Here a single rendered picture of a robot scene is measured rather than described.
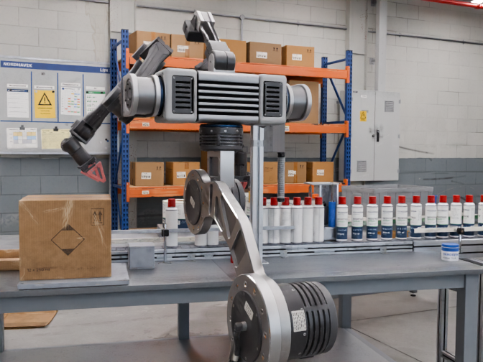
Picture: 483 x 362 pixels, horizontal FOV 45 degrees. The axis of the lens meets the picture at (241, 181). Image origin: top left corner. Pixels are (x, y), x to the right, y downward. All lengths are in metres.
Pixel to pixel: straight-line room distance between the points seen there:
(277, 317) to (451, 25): 8.37
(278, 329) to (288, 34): 6.64
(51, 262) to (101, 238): 0.18
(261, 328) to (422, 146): 7.72
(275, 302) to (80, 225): 0.94
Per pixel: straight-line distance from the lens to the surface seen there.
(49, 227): 2.05
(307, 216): 2.59
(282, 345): 1.32
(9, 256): 2.63
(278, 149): 2.43
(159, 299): 2.09
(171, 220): 2.45
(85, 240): 2.05
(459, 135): 9.40
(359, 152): 7.75
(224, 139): 1.73
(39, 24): 6.83
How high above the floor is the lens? 1.29
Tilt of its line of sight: 3 degrees down
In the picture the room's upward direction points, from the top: straight up
